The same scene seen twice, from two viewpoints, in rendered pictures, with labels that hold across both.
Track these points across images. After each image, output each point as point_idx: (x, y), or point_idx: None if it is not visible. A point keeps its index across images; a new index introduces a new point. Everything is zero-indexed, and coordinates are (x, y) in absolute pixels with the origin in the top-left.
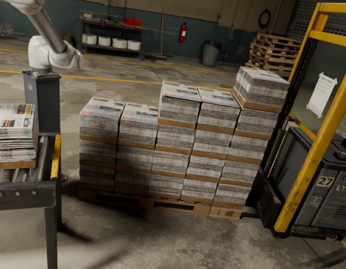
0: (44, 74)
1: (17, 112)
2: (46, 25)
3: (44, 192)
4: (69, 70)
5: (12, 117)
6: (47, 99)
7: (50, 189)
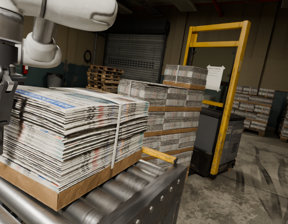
0: (12, 74)
1: (101, 93)
2: None
3: (182, 179)
4: (46, 67)
5: (108, 95)
6: None
7: (185, 171)
